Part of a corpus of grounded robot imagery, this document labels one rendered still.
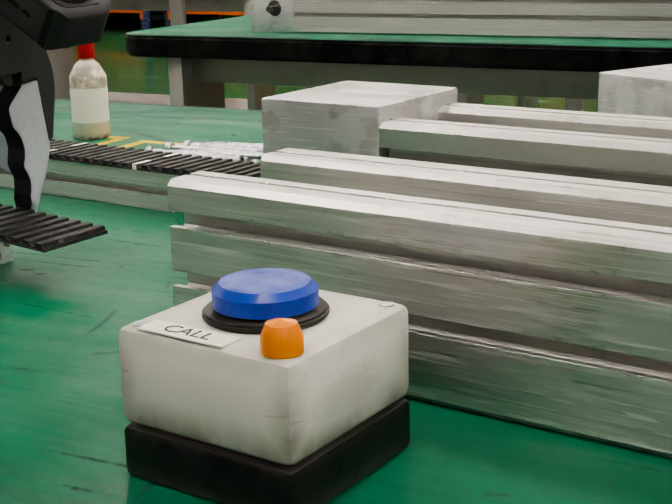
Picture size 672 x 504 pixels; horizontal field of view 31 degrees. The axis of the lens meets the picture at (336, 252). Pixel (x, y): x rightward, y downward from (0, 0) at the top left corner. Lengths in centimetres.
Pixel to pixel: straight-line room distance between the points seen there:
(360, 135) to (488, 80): 152
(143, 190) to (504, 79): 140
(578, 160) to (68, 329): 29
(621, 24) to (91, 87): 120
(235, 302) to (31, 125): 36
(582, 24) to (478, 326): 172
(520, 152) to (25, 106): 30
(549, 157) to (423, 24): 164
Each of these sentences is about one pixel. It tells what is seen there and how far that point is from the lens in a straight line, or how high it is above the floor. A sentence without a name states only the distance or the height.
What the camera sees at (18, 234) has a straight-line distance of 72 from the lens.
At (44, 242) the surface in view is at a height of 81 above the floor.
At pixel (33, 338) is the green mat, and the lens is 63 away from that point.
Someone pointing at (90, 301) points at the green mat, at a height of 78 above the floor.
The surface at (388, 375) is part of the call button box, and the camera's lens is 45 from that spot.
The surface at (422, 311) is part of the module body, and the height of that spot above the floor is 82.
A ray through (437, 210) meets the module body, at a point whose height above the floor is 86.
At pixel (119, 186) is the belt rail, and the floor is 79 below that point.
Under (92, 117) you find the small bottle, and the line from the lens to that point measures 122.
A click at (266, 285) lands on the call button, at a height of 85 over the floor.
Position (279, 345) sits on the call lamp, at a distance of 40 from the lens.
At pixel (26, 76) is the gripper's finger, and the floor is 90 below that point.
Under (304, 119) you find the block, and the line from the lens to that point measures 76.
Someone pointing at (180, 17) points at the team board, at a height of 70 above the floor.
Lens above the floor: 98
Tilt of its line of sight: 15 degrees down
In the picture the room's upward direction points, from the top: 1 degrees counter-clockwise
